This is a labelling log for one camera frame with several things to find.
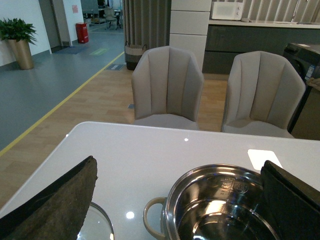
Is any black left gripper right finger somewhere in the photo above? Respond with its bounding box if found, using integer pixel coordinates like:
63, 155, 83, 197
260, 160, 320, 240

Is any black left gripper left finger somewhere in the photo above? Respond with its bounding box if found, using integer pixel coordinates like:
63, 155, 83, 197
0, 156, 98, 240

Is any glass pot lid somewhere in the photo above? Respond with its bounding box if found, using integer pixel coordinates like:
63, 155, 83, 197
77, 202, 115, 240

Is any white electric cooking pot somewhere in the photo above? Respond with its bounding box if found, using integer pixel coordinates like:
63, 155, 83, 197
143, 164, 281, 240

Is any right beige upholstered chair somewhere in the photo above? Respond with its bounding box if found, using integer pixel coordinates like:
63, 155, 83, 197
220, 51, 306, 139

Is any beige upholstered chair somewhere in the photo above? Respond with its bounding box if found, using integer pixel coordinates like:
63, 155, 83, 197
131, 46, 204, 130
220, 51, 306, 139

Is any left beige upholstered chair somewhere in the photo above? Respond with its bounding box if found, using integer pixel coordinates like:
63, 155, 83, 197
131, 46, 204, 130

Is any woven storage basket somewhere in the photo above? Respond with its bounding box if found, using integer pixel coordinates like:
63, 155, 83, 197
124, 41, 148, 71

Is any dark kitchen counter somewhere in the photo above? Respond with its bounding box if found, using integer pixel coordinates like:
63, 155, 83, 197
202, 24, 320, 75

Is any potted green plant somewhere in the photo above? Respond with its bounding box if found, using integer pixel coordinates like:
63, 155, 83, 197
0, 18, 37, 70

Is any red cabinet box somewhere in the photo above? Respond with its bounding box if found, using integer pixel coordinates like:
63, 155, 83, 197
75, 22, 89, 44

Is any white microwave oven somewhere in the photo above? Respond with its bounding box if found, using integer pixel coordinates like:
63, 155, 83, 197
210, 1, 244, 21

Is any white drawer cabinet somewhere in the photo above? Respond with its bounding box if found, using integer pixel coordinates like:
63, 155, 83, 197
169, 0, 212, 69

